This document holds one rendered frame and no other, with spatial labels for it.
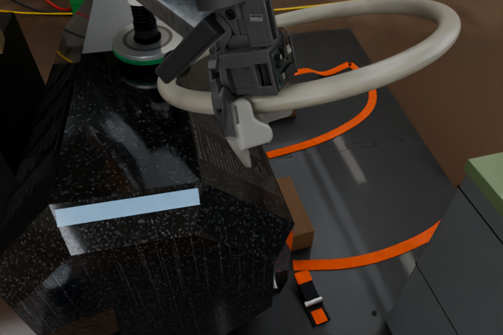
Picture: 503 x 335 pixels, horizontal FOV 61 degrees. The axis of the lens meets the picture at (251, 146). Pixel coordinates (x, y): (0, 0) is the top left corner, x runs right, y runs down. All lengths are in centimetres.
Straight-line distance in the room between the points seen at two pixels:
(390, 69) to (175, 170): 62
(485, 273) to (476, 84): 193
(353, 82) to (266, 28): 12
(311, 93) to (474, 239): 72
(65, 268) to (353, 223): 125
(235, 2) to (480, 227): 82
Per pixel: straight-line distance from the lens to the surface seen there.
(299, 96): 50
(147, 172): 102
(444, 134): 249
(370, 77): 52
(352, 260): 183
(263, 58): 46
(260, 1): 46
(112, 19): 163
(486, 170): 105
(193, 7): 109
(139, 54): 130
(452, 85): 287
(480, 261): 115
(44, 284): 115
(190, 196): 98
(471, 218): 112
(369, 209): 200
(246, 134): 51
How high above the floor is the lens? 158
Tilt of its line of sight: 46 degrees down
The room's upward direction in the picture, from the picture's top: straight up
